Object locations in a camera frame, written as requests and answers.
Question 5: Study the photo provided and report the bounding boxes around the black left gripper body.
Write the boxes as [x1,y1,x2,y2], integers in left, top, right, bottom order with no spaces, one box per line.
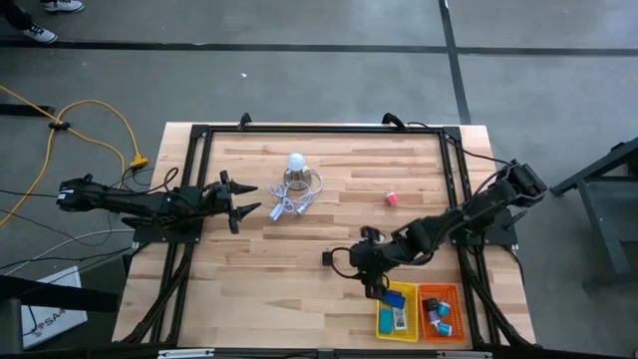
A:
[201,170,240,235]

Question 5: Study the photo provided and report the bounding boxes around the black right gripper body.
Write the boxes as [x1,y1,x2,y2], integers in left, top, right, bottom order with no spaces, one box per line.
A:
[349,226,400,300]

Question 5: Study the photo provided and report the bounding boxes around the blue rectangular case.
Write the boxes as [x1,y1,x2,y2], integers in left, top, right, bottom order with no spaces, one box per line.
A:
[382,289,407,310]

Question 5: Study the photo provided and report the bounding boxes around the white light bulb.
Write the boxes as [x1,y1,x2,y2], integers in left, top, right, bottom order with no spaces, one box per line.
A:
[282,153,314,192]

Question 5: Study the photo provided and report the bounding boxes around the yellow plastic basket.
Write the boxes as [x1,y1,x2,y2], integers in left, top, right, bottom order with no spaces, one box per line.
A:
[374,281,420,344]

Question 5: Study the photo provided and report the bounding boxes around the orange plastic basket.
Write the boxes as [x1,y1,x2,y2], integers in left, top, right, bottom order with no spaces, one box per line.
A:
[416,282,463,344]

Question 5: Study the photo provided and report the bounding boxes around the black beam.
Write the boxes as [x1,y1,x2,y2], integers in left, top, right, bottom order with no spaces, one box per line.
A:
[0,273,121,314]

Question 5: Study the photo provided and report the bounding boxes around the white sign board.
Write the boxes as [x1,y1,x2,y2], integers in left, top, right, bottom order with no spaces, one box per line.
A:
[19,265,89,350]

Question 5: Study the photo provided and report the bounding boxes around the black floor strip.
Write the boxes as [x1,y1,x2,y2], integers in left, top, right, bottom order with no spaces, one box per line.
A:
[0,103,56,118]

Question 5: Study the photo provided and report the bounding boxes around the person's shoe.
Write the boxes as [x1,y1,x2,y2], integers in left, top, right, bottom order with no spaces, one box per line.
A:
[22,23,59,45]
[40,0,85,14]

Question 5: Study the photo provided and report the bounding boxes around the white lamp power cord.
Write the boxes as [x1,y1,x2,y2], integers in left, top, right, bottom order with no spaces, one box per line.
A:
[266,169,325,223]

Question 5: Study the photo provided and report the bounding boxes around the yellow extension cord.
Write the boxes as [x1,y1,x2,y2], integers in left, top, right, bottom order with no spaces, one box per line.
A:
[0,84,150,228]

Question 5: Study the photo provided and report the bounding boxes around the black metal table frame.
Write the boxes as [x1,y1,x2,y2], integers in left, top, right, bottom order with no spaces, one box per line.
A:
[112,122,537,350]

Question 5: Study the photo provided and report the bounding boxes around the long black cable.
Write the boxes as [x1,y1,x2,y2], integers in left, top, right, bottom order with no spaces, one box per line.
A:
[406,122,512,166]

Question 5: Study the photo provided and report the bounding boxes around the white floor cable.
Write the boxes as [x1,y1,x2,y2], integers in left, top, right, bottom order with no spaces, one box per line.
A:
[2,227,136,276]

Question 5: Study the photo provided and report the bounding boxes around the black side table frame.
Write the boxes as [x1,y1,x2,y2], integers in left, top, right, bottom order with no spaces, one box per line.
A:
[549,137,638,293]

